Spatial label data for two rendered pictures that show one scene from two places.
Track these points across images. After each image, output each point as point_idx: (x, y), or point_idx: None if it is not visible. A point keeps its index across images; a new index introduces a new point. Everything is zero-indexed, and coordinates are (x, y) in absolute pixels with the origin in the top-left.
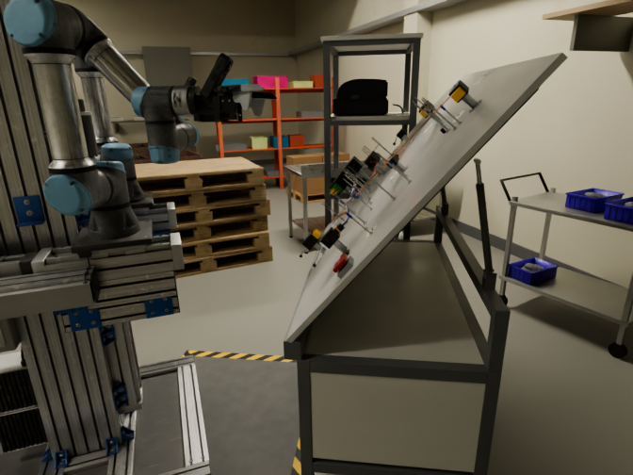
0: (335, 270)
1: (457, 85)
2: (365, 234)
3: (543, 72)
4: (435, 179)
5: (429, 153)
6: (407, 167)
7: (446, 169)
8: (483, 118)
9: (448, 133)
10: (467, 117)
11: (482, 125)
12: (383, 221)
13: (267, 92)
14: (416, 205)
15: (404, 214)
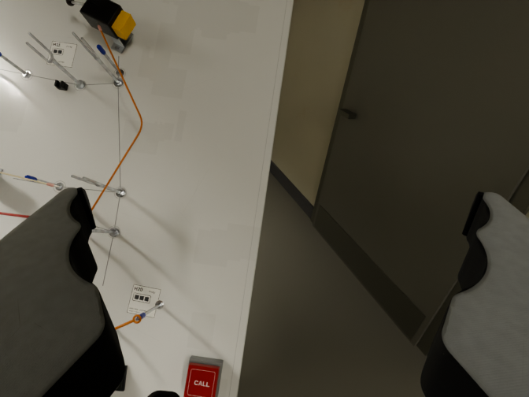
0: (215, 395)
1: (117, 7)
2: (117, 317)
3: (290, 16)
4: (249, 174)
5: (76, 131)
6: (0, 168)
7: (254, 156)
8: (220, 71)
9: (97, 90)
10: (130, 61)
11: (246, 85)
12: (168, 272)
13: (75, 197)
14: (262, 219)
15: (249, 239)
